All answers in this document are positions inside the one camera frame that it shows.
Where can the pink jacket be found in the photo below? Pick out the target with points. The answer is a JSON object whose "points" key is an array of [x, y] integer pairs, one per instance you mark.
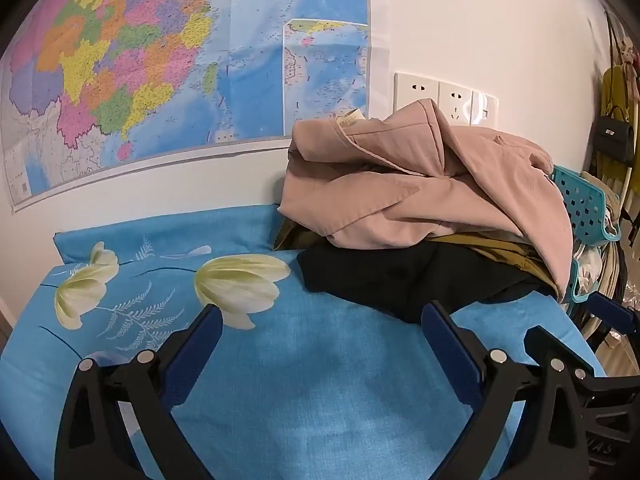
{"points": [[400, 180]]}

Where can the blue floral bedsheet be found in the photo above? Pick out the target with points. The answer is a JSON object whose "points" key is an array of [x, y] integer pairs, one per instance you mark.
{"points": [[325, 360]]}

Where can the blue plastic basket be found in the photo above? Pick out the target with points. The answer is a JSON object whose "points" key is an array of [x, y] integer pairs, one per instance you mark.
{"points": [[585, 200]]}

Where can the colourful wall map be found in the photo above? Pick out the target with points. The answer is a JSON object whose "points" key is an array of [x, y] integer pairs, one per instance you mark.
{"points": [[175, 60]]}

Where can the black handbag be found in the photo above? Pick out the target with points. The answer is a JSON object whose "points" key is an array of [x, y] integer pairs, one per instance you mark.
{"points": [[614, 135]]}

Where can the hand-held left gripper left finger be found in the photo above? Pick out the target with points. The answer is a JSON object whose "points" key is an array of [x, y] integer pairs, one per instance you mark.
{"points": [[197, 350]]}

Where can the pink hanging bag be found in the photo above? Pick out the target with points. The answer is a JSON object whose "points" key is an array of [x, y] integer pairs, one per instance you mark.
{"points": [[631, 67]]}

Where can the black garment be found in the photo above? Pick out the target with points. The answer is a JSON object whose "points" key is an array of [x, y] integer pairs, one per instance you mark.
{"points": [[400, 275]]}

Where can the yellow hanging garment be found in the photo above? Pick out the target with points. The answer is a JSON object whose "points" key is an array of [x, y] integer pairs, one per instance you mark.
{"points": [[631, 110]]}

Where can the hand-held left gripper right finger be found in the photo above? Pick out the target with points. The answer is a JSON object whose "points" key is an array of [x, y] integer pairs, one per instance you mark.
{"points": [[450, 350]]}

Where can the yellowish olive garment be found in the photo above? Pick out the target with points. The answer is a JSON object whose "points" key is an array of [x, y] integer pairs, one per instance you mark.
{"points": [[500, 252]]}

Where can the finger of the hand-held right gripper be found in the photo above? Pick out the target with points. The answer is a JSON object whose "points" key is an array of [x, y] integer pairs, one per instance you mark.
{"points": [[612, 312], [610, 392]]}

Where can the white cloth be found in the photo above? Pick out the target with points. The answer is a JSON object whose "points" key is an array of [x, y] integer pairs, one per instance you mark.
{"points": [[589, 267]]}

